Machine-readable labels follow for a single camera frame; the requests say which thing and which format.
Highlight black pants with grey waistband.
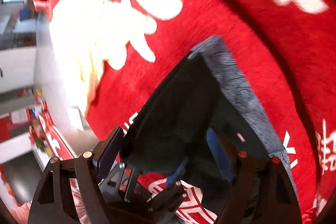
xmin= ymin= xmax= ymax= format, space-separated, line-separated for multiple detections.
xmin=119 ymin=35 xmax=299 ymax=214

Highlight red sofa cover white characters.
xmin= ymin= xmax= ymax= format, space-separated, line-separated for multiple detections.
xmin=33 ymin=0 xmax=335 ymax=223

